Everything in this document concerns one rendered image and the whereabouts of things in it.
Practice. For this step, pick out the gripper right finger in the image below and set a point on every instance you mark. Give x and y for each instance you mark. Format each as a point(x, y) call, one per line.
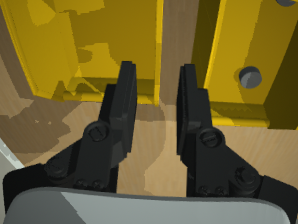
point(214, 169)

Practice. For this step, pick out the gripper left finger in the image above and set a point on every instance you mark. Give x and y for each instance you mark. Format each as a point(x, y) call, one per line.
point(87, 162)

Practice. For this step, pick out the yellow bin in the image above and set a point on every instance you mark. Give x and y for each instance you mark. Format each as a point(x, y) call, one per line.
point(259, 33)
point(71, 49)

